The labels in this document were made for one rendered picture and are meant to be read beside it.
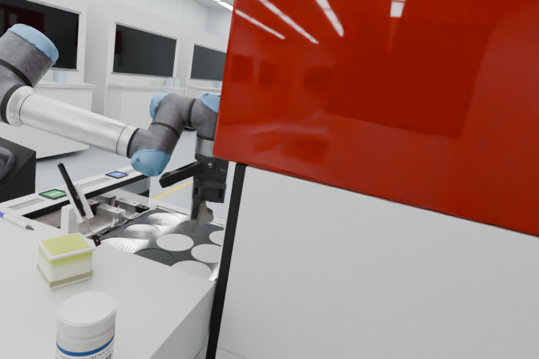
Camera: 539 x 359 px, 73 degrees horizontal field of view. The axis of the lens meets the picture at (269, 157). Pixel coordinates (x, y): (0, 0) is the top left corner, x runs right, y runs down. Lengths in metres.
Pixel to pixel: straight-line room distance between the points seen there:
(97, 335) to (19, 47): 0.71
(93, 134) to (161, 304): 0.40
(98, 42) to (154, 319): 5.15
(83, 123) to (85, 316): 0.47
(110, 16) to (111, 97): 1.07
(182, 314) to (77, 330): 0.21
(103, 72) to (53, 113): 4.69
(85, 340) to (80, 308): 0.04
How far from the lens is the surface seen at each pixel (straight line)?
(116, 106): 5.59
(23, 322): 0.72
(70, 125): 0.91
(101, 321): 0.55
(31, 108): 0.95
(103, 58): 5.60
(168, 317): 0.70
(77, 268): 0.77
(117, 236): 1.09
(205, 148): 0.89
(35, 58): 1.05
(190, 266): 0.97
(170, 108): 0.90
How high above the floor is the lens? 1.39
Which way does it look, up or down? 13 degrees down
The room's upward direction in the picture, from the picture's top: 10 degrees clockwise
